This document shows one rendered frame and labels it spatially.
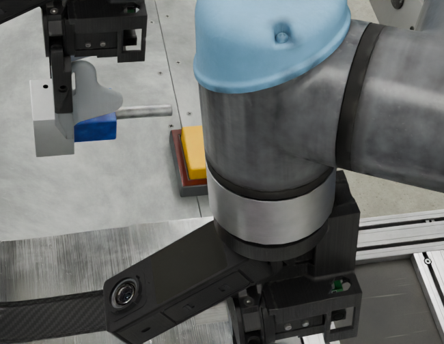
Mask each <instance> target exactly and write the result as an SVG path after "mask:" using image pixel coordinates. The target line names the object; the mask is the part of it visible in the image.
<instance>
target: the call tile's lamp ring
mask: <svg viewBox="0 0 444 344"><path fill-rule="evenodd" d="M171 133H172V137H173V140H174V147H175V151H176V157H177V161H178V166H179V170H180V177H181V180H182V186H183V187H184V186H199V185H206V184H208V183H207V179H202V180H188V178H187V174H186V169H185V165H184V158H183V155H182V149H181V145H180V140H179V136H178V135H179V134H181V133H182V129H178V130H171Z"/></svg>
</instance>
